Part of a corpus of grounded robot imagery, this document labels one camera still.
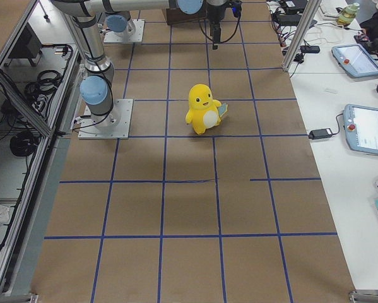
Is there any aluminium frame post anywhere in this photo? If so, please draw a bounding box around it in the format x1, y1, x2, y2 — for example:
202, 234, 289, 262
282, 0, 321, 72

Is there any green drink bottle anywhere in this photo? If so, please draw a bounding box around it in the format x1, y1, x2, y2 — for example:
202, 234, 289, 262
336, 3, 360, 27

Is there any far teach pendant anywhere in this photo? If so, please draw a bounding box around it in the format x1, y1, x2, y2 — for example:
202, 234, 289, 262
331, 44, 378, 78

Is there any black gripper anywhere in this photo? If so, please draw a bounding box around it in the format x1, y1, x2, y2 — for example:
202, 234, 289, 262
206, 0, 227, 50

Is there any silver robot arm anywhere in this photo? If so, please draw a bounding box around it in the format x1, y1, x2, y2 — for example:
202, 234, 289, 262
52, 1, 203, 126
104, 1, 231, 49

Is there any near teach pendant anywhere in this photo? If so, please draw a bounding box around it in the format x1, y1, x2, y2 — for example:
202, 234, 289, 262
343, 104, 378, 155

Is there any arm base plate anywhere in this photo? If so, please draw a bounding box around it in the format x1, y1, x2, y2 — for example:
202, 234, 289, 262
103, 19, 145, 44
78, 98, 134, 140

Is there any black power adapter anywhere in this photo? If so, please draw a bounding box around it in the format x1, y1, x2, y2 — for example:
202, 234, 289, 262
308, 128, 333, 140

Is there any yellow plush toy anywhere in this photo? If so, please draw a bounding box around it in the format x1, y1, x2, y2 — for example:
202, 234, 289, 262
185, 84, 228, 135

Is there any teach pendant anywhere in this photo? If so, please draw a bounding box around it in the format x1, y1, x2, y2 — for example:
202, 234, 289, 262
331, 44, 378, 78
343, 104, 378, 155

